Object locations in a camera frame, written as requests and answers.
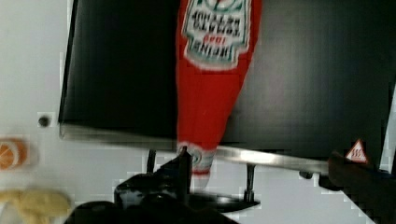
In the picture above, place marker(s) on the red plush ketchup bottle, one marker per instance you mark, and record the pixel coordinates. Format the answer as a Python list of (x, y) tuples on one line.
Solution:
[(215, 43)]

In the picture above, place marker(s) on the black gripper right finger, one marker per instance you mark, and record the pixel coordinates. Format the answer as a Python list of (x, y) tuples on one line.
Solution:
[(372, 191)]

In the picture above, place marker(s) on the black oven door handle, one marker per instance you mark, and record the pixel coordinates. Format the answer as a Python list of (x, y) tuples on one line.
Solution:
[(227, 203)]

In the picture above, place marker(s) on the plush peeled banana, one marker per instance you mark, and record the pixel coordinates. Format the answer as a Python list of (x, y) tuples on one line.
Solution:
[(36, 206)]

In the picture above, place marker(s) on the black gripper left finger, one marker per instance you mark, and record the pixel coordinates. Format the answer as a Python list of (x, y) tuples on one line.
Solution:
[(172, 179)]

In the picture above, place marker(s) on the plush orange half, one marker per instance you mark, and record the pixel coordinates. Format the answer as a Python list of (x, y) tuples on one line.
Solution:
[(14, 153)]

